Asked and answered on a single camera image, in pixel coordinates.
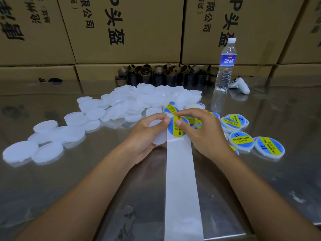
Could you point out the person's left hand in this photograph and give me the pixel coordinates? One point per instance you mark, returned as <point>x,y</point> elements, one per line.
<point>140,145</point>

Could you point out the person's right hand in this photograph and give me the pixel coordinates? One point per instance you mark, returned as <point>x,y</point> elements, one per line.
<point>208,135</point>

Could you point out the pile of white plastic lids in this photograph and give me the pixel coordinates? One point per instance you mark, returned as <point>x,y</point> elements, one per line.
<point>125,100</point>

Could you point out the sticker roll with backing strip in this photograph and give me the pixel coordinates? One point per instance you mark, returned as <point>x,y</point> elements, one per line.
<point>181,198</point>

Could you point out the person's left forearm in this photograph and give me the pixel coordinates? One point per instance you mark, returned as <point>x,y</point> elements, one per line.
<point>78,205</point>

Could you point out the person's right forearm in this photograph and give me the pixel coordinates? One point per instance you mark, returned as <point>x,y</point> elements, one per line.
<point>273,205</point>

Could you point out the white handheld controller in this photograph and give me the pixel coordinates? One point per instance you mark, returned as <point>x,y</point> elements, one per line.
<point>239,85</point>

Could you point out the clear plastic water bottle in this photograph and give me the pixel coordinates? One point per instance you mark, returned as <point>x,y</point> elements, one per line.
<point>225,67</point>

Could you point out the row of dark cardboard tubes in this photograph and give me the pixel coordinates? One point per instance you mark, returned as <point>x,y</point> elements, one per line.
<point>153,76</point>

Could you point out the stack of brown cardboard boxes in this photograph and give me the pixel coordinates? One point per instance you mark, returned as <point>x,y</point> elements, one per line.
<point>130,30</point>

